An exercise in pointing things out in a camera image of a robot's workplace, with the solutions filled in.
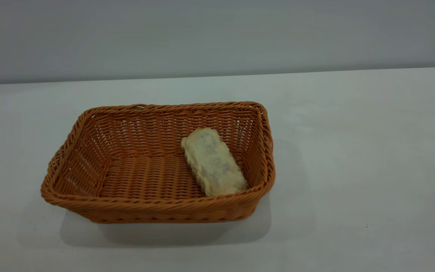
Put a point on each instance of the oblong bread roll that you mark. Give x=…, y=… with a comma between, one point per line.
x=213, y=162

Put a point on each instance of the orange woven wicker basket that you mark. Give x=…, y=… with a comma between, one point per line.
x=145, y=177

